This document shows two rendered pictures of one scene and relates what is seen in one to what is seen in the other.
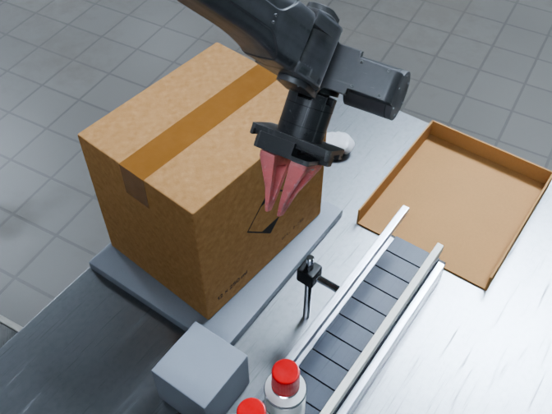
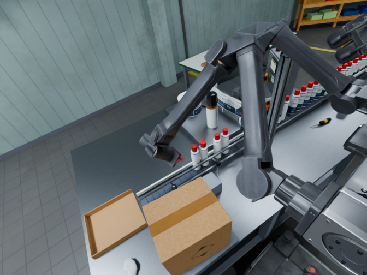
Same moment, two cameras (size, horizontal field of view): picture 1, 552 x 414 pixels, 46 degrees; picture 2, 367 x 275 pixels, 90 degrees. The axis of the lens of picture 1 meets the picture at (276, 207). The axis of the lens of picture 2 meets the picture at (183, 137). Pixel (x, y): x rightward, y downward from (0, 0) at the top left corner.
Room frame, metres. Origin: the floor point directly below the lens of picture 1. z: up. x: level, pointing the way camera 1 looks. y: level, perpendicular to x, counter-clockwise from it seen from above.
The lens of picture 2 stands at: (1.02, 0.33, 1.86)
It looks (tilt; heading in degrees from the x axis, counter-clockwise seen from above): 42 degrees down; 211
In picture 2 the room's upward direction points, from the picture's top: 11 degrees counter-clockwise
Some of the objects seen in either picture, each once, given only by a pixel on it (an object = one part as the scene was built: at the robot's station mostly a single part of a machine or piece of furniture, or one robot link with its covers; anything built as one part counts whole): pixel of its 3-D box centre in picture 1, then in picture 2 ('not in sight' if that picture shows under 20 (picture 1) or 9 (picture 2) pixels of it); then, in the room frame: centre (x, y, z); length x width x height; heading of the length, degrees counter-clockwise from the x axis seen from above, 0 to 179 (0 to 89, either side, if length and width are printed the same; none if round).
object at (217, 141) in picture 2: not in sight; (217, 145); (0.21, 0.09, 0.98); 0.05 x 0.05 x 0.20
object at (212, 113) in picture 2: not in sight; (212, 110); (-0.09, -0.04, 1.03); 0.09 x 0.09 x 0.30
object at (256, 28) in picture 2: not in sight; (256, 35); (-2.31, -0.02, 0.91); 0.60 x 0.40 x 0.22; 155
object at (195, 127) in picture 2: not in sight; (219, 109); (-0.35, -0.06, 0.86); 0.80 x 0.67 x 0.05; 145
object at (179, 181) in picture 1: (213, 177); (188, 226); (0.74, 0.10, 0.99); 0.30 x 0.24 x 0.27; 140
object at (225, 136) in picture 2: not in sight; (225, 141); (0.16, 0.12, 0.98); 0.05 x 0.05 x 0.20
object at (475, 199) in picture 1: (457, 197); (114, 220); (0.82, -0.34, 0.85); 0.30 x 0.26 x 0.04; 145
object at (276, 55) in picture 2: not in sight; (280, 71); (-0.03, 0.37, 1.38); 0.17 x 0.10 x 0.19; 20
